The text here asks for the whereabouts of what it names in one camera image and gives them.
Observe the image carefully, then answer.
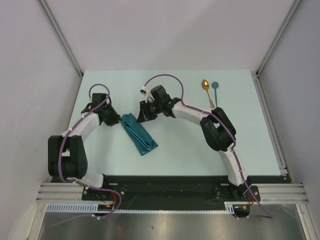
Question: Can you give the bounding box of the teal plastic spoon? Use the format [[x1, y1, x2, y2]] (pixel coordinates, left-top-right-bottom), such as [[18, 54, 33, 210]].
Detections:
[[211, 81, 219, 106]]

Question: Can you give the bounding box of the gold metal spoon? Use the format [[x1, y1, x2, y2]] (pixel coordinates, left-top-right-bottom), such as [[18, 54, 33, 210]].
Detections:
[[201, 79, 215, 109]]

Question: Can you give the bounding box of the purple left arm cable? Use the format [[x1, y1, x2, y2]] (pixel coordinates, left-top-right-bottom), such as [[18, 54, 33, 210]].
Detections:
[[48, 83, 123, 227]]

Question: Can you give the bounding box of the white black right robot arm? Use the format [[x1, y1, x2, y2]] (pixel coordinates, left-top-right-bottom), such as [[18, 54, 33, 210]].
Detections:
[[137, 85, 250, 201]]

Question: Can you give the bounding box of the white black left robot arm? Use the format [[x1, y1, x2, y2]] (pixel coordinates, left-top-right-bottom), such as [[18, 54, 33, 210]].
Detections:
[[47, 93, 121, 200]]

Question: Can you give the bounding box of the left aluminium corner post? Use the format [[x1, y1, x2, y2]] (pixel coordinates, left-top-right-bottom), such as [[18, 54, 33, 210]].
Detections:
[[36, 0, 84, 79]]

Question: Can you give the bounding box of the aluminium corner post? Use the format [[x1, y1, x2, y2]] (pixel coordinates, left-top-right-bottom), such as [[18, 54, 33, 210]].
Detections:
[[255, 0, 303, 78], [36, 0, 84, 79]]

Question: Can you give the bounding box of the right aluminium corner post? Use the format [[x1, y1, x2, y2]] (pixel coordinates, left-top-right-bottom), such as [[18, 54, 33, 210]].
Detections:
[[255, 0, 303, 78]]

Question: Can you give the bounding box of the white slotted cable duct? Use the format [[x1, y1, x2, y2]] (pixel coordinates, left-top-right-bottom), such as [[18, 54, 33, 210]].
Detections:
[[46, 203, 235, 214]]

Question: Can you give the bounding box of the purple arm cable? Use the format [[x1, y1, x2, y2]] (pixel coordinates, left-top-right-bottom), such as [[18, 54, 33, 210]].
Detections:
[[144, 74, 274, 220], [48, 83, 123, 227]]

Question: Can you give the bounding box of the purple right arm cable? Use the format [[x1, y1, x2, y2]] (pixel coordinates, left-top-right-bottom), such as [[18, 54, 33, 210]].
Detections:
[[144, 74, 274, 220]]

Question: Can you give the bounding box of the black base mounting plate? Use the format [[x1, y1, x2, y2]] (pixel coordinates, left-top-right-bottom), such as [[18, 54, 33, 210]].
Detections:
[[50, 174, 292, 217]]

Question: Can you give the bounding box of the teal satin napkin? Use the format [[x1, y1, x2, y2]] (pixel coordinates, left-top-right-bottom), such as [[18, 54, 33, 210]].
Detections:
[[121, 113, 158, 156]]

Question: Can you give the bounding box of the right aluminium side rail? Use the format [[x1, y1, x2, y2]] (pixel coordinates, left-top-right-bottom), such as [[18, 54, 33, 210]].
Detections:
[[251, 71, 289, 176]]

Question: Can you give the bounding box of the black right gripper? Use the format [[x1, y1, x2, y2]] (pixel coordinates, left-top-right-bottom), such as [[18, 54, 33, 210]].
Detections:
[[137, 100, 163, 124]]

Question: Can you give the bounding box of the aluminium front frame rail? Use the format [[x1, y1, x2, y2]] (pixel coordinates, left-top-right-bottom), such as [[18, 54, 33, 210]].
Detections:
[[36, 183, 309, 205]]

